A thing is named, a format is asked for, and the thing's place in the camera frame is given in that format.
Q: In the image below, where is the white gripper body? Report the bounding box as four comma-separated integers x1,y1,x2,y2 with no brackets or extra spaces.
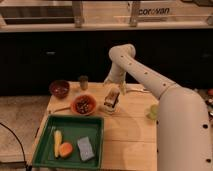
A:
104,88,120,108

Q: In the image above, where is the paper cup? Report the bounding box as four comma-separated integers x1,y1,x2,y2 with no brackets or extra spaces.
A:
78,75,88,90

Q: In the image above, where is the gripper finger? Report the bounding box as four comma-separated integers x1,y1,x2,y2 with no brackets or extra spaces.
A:
111,107,117,114
104,105,111,113

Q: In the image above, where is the wooden shelf rail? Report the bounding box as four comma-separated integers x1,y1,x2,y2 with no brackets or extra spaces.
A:
0,0,213,32

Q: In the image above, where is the orange round toy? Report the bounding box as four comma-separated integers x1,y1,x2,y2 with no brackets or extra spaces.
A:
59,142,73,158

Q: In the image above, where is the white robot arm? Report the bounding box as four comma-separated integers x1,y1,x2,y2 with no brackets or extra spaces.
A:
105,44,213,171

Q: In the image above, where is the orange bowl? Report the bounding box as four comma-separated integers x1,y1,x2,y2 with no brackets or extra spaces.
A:
70,94,97,116

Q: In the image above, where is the black cable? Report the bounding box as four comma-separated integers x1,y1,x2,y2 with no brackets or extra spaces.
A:
0,121,33,170

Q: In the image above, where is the dark red bowl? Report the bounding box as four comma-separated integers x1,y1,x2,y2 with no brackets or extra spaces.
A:
49,80,70,99

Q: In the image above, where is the grey blue eraser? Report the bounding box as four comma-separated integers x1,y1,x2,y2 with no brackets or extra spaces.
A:
77,137,95,161

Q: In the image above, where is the green plastic tray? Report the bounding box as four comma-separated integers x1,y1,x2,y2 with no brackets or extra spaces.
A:
32,115,104,170

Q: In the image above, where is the green toy fruit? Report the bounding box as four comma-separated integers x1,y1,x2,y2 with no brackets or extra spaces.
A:
146,104,158,120

